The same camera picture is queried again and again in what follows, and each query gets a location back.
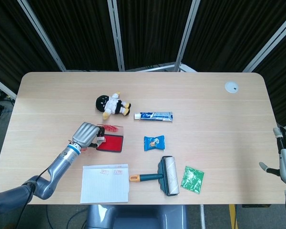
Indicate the blue white toothpaste tube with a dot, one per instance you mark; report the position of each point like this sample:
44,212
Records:
157,116

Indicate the lined paper notebook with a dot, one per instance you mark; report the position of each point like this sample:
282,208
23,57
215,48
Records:
105,186

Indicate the blue snack packet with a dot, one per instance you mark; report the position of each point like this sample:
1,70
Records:
154,143

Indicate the grey partition frame post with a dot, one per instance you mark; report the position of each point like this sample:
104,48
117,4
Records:
43,35
269,45
186,35
116,35
2,87

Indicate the black white plush penguin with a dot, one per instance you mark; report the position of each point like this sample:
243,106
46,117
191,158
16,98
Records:
112,105

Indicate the white stamp with red base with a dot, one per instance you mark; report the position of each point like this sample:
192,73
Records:
100,138

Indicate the red ink pad clear lid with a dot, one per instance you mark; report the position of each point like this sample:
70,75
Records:
113,143

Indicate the grey robot base body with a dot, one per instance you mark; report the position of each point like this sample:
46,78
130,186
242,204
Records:
138,217

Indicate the teal lint roller orange tip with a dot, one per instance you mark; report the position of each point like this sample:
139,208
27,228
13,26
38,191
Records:
170,175

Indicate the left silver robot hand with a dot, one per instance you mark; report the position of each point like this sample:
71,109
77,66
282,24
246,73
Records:
84,134

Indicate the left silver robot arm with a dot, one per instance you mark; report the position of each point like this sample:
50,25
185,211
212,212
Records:
52,174

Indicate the green tea packet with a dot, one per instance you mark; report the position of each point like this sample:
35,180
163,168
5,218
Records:
192,180

